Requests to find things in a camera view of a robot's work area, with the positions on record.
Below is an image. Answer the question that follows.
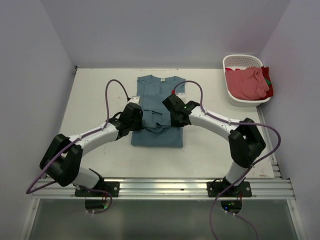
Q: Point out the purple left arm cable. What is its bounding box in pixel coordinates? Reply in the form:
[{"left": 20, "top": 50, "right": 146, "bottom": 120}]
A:
[{"left": 25, "top": 78, "right": 141, "bottom": 216}]

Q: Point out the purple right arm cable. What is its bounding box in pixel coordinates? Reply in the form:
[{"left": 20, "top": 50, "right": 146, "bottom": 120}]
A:
[{"left": 170, "top": 80, "right": 282, "bottom": 240}]

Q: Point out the red green patterned cloth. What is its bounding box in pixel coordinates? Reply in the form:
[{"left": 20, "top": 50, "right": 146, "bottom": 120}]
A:
[{"left": 261, "top": 66, "right": 274, "bottom": 100}]

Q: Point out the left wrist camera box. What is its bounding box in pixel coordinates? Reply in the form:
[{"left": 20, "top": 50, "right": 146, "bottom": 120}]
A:
[{"left": 127, "top": 96, "right": 140, "bottom": 105}]

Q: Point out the white perforated laundry basket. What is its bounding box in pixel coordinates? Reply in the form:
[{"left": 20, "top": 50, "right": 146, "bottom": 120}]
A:
[{"left": 222, "top": 54, "right": 271, "bottom": 107}]

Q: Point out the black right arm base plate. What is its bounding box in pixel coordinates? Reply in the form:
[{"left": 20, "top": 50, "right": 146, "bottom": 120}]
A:
[{"left": 206, "top": 179, "right": 253, "bottom": 198}]

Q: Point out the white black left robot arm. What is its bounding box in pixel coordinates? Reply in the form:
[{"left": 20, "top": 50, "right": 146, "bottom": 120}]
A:
[{"left": 39, "top": 102, "right": 143, "bottom": 197}]

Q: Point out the teal blue t shirt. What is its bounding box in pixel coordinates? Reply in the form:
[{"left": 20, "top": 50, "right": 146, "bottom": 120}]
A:
[{"left": 131, "top": 75, "right": 185, "bottom": 148}]

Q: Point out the aluminium table edge rail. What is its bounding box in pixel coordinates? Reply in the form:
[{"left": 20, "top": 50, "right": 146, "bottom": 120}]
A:
[{"left": 31, "top": 178, "right": 295, "bottom": 200}]

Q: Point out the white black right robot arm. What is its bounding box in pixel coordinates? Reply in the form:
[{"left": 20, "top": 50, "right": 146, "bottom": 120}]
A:
[{"left": 162, "top": 94, "right": 266, "bottom": 197}]

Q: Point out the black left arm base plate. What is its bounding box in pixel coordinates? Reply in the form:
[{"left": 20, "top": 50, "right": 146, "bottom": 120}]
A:
[{"left": 74, "top": 181, "right": 120, "bottom": 198}]

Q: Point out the pink t shirt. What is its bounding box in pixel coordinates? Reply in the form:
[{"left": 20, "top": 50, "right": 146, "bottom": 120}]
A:
[{"left": 225, "top": 66, "right": 270, "bottom": 101}]

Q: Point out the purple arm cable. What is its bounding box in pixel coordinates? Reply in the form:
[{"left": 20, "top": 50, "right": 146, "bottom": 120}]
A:
[
  {"left": 170, "top": 80, "right": 282, "bottom": 240},
  {"left": 25, "top": 78, "right": 141, "bottom": 216}
]

